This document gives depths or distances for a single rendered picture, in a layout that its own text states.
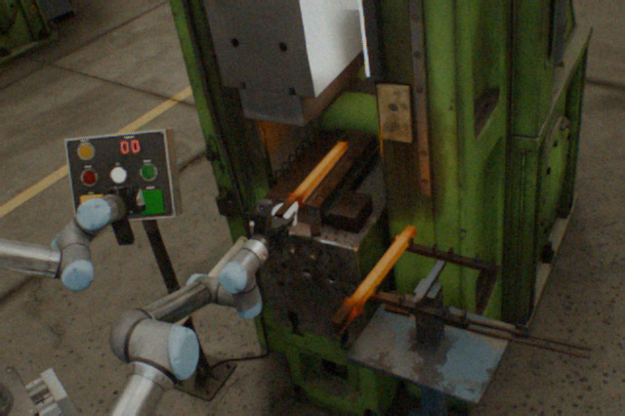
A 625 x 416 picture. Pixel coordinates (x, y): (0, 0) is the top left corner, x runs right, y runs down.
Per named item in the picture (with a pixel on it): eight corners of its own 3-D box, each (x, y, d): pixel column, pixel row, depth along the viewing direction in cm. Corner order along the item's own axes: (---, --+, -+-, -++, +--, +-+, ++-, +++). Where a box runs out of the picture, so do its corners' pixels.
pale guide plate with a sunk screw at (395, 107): (411, 144, 195) (407, 89, 185) (381, 139, 199) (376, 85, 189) (414, 140, 197) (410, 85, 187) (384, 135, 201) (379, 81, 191)
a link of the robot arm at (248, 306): (234, 297, 208) (227, 269, 201) (268, 304, 203) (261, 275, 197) (222, 315, 202) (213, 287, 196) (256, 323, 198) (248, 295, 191)
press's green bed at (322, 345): (381, 434, 260) (369, 351, 232) (294, 403, 277) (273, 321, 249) (435, 330, 296) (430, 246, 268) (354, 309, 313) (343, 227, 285)
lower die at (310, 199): (321, 227, 215) (317, 204, 210) (267, 214, 224) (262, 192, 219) (378, 153, 243) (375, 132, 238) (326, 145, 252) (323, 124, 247)
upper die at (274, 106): (305, 126, 194) (299, 96, 188) (244, 117, 203) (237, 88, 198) (368, 59, 222) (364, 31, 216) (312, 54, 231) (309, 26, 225)
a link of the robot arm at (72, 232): (49, 262, 177) (76, 232, 175) (48, 237, 186) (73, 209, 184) (74, 275, 182) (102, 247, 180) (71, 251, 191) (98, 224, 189)
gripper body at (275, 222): (271, 234, 212) (250, 259, 204) (266, 211, 207) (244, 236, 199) (293, 239, 209) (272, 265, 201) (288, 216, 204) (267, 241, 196)
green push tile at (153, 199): (164, 213, 222) (161, 189, 222) (141, 215, 223) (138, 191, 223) (166, 212, 224) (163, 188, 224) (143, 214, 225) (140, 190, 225)
